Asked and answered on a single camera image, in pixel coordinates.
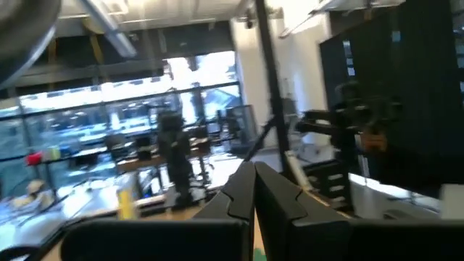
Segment round floor fan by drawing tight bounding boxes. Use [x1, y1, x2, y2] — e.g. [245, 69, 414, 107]
[9, 178, 56, 215]

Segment large dark panel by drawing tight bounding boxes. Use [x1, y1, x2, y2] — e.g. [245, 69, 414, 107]
[318, 0, 464, 186]

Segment black articulated stand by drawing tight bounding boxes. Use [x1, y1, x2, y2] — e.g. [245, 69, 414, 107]
[295, 80, 404, 213]

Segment silver aluminium rail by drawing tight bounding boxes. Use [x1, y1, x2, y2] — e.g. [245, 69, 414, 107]
[283, 149, 313, 192]

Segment black frame post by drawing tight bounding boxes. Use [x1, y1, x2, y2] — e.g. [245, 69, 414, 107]
[254, 0, 291, 179]

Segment grey ceiling duct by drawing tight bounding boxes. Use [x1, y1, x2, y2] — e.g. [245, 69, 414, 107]
[77, 0, 138, 59]

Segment black frame handle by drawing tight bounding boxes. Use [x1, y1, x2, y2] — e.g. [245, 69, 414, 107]
[0, 245, 41, 261]

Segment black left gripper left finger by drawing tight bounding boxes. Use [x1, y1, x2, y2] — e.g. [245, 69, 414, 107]
[59, 160, 257, 261]

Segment wooden workbench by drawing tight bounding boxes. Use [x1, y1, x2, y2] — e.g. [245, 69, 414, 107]
[115, 144, 213, 173]

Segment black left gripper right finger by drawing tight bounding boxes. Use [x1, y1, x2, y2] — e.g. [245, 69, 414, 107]
[254, 160, 464, 261]

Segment red container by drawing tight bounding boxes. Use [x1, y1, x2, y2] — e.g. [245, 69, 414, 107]
[24, 152, 45, 167]

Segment black window frame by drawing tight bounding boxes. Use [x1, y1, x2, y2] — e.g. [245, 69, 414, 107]
[0, 80, 244, 165]

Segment black electronics box white labels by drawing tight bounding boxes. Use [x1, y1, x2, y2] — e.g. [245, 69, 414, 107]
[303, 160, 351, 212]

